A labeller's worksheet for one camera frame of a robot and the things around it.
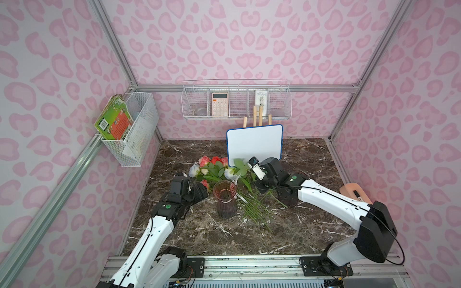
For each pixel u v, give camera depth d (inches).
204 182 37.5
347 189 35.6
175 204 22.2
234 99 38.8
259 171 27.7
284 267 29.5
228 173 35.7
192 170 38.5
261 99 36.3
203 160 40.8
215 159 41.0
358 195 37.2
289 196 22.8
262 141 36.5
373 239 16.1
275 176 23.9
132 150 31.7
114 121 28.2
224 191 31.0
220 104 36.8
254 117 33.9
